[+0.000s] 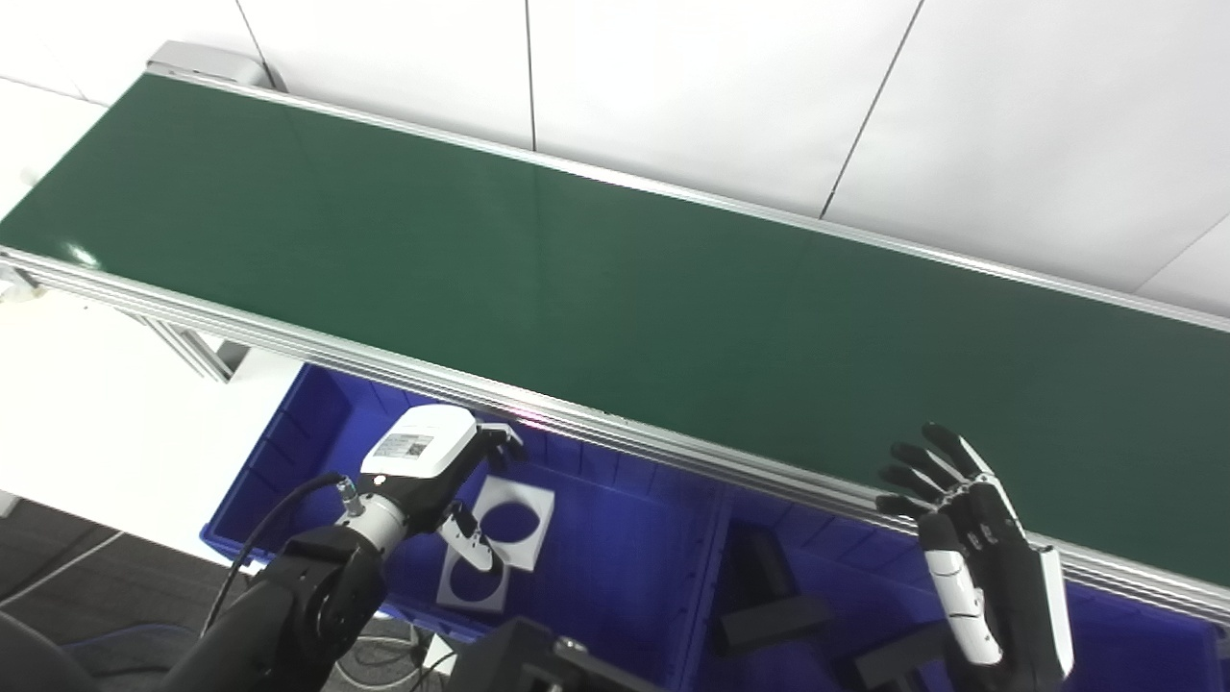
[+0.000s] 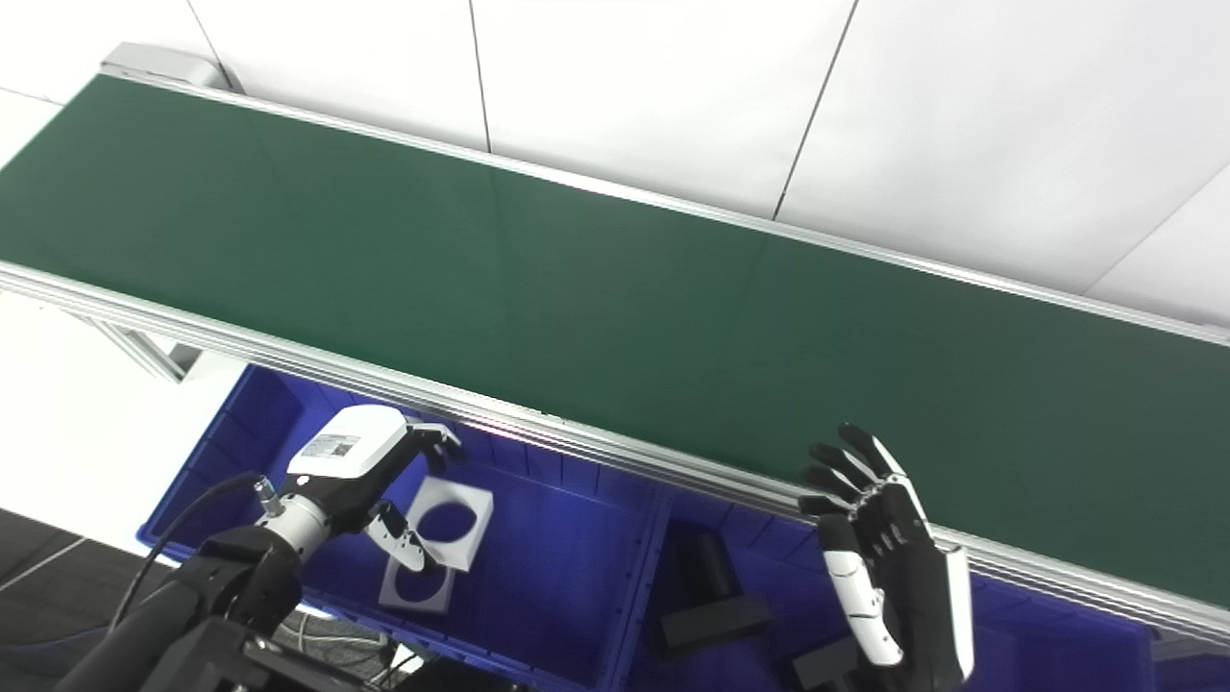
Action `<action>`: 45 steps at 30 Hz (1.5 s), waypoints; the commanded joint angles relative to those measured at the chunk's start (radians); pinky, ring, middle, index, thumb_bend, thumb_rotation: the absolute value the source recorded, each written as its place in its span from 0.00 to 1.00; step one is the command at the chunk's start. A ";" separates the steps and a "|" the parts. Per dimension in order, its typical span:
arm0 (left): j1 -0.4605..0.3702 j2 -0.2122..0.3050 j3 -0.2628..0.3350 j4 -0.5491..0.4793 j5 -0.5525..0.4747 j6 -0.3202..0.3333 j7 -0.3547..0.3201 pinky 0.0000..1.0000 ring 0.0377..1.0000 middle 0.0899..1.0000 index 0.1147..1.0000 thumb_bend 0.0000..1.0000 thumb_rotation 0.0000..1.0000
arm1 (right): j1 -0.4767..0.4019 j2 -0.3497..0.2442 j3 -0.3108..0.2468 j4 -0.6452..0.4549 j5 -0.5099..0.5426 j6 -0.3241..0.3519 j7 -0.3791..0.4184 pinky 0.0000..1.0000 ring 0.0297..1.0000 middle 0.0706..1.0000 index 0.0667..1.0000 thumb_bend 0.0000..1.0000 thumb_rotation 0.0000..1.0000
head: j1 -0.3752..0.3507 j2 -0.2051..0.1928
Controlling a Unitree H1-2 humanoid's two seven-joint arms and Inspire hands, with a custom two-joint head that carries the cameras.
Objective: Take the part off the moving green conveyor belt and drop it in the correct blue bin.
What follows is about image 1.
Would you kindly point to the black block part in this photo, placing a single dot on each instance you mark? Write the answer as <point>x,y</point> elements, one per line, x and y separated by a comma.
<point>774,625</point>
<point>894,665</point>
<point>769,567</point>

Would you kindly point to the blue plastic bin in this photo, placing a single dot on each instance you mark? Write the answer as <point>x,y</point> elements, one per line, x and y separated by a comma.
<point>615,557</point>
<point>846,557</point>

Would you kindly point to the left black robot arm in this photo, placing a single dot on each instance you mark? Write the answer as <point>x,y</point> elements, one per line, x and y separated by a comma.
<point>307,596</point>

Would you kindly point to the green conveyor belt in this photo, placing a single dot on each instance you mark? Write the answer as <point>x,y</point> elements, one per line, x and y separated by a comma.
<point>625,317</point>
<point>288,341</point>

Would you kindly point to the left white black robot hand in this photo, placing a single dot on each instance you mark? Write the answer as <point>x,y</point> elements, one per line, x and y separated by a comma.
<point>423,442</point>

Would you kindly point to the aluminium conveyor leg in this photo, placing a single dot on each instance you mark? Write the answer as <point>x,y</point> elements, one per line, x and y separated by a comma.
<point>197,351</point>

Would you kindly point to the black robot torso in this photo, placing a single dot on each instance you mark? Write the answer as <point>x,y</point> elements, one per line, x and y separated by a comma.
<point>524,663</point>

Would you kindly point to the grey conveyor end housing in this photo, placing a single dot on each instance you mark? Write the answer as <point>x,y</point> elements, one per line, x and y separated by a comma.
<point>207,65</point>

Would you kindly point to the white square part round hole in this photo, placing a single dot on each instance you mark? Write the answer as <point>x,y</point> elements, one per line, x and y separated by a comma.
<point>452,598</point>
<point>533,500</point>

